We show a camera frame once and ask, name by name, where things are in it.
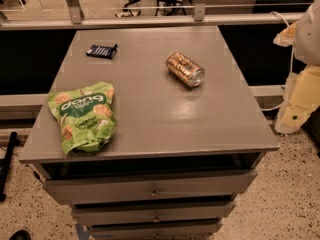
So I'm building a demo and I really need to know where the green rice chip bag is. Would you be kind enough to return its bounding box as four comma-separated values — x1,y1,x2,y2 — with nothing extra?
48,82,116,155

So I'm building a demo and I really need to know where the grey drawer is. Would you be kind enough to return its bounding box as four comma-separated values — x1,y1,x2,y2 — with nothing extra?
72,201,235,225
90,220,222,240
44,169,257,205

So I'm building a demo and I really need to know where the middle grey drawer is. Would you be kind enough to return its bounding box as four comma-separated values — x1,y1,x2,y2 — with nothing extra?
72,201,235,225

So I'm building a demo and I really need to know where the top grey drawer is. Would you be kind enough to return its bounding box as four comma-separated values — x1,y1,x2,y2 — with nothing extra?
44,169,257,205

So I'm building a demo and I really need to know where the gold soda can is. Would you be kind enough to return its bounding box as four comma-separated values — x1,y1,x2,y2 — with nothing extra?
166,52,205,88

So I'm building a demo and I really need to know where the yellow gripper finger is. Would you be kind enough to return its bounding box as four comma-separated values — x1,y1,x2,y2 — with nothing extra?
273,22,298,47
274,65,320,134

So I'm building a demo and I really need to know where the dark blue snack packet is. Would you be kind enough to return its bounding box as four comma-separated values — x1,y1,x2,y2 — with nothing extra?
86,44,118,59

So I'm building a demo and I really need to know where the bottom grey drawer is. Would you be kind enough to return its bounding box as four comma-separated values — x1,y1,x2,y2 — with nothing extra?
90,220,222,240

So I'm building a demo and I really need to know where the grey drawer cabinet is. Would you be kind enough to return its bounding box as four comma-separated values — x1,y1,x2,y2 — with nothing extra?
18,25,281,240

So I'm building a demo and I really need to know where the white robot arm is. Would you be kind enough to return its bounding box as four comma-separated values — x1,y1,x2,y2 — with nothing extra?
274,0,320,134

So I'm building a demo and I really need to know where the black stand leg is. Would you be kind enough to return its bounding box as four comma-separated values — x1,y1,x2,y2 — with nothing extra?
0,132,19,202

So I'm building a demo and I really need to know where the black shoe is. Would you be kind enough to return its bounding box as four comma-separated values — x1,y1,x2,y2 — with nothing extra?
9,230,31,240

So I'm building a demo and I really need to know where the grey metal railing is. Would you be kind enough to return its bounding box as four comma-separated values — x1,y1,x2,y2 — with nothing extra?
1,0,315,30

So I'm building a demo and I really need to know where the white cable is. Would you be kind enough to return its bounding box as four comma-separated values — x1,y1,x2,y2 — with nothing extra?
259,11,296,112

